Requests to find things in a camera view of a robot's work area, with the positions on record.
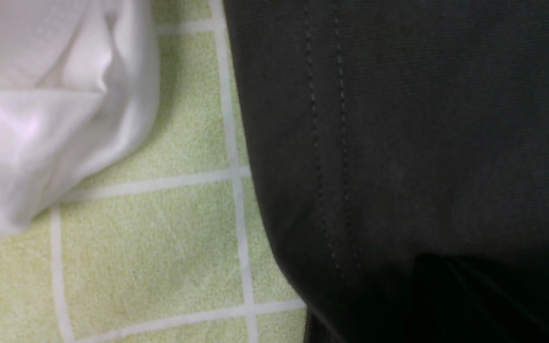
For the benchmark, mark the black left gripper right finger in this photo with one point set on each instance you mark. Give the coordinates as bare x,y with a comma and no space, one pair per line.
468,300

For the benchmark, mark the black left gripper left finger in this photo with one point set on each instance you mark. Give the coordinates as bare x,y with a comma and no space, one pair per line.
383,305

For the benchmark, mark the dark gray long-sleeve shirt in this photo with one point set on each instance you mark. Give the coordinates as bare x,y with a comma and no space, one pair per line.
382,130

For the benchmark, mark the white crumpled shirt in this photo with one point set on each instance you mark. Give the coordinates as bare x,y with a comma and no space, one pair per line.
79,90

